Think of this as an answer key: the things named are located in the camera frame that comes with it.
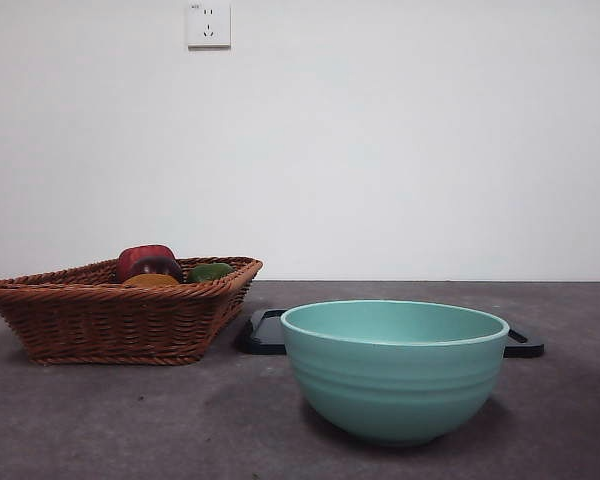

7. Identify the brown wicker basket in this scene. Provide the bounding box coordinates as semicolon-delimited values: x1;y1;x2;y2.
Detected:
0;255;264;365

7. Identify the white wall socket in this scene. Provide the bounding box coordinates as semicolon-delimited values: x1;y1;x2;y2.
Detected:
187;1;232;50

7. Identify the green avocado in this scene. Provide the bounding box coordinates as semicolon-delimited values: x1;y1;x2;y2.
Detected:
186;262;236;284

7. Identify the teal ribbed bowl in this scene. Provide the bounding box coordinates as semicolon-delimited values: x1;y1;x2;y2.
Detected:
280;298;510;448

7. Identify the red apple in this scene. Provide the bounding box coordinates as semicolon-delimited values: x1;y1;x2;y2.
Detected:
117;243;177;282

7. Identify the dark rectangular tray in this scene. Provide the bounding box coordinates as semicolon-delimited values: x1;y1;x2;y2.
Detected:
235;308;545;358

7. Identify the orange-brown kiwi fruit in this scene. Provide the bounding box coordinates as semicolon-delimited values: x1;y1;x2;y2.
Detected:
122;272;181;287

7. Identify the dark purple plum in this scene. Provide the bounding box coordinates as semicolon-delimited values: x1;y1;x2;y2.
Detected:
129;255;185;284

